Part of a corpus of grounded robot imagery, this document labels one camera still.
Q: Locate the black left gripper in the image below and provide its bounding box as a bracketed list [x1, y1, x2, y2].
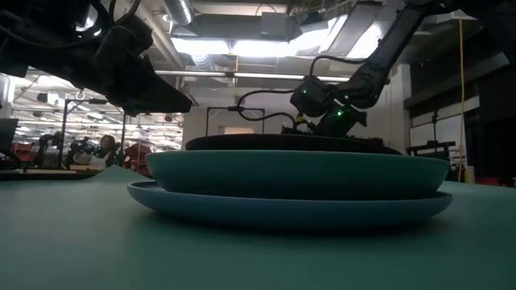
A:
[0, 0, 194, 117]

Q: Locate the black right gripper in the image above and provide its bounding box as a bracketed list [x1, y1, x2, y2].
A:
[281, 105, 369, 139]

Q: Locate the dark navy plastic plate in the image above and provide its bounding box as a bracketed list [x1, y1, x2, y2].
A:
[185, 133, 403, 156]

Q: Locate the long ceiling light strip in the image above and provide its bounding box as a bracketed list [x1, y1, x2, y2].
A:
[232, 72, 307, 81]
[316, 75, 352, 84]
[155, 69, 227, 78]

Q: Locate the teal deep plastic plate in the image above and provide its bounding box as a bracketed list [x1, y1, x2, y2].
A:
[145, 149, 451, 201]

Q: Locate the person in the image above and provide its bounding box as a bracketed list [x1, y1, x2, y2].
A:
[93, 134, 119, 168]

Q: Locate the blue flat plastic plate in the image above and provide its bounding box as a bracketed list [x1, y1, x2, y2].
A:
[126, 180, 454, 231]

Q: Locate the grey ceiling ventilation unit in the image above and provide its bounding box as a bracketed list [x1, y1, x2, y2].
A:
[189, 10, 304, 43]

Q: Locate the black stand with crossbar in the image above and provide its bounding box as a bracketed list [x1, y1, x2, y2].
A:
[406, 110, 457, 162]

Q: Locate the white board panel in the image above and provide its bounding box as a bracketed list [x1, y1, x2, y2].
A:
[409, 113, 468, 162]

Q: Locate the dark monitor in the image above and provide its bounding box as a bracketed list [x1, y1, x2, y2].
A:
[0, 117, 19, 157]

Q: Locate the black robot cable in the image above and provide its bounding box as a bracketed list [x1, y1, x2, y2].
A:
[227, 54, 368, 126]

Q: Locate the black rectangular metal frame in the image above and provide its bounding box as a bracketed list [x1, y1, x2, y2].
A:
[204, 106, 266, 140]

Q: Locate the silver round ceiling duct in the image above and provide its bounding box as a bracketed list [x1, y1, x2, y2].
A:
[162, 0, 195, 27]

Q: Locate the black metal workstation frame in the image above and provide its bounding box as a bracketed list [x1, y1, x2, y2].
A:
[59, 98, 129, 169]

